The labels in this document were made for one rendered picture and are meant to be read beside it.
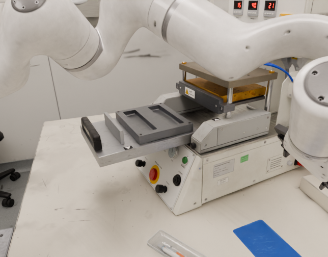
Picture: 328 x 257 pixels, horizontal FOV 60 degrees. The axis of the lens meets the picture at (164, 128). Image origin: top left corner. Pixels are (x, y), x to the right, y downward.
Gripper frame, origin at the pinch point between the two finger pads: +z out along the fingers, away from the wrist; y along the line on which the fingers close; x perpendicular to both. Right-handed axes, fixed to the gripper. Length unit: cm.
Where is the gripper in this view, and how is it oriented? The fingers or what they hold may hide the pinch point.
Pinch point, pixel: (307, 166)
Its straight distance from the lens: 65.5
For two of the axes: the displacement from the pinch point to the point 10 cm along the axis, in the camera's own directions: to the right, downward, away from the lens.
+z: 3.4, 4.0, 8.5
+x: -7.7, 6.4, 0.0
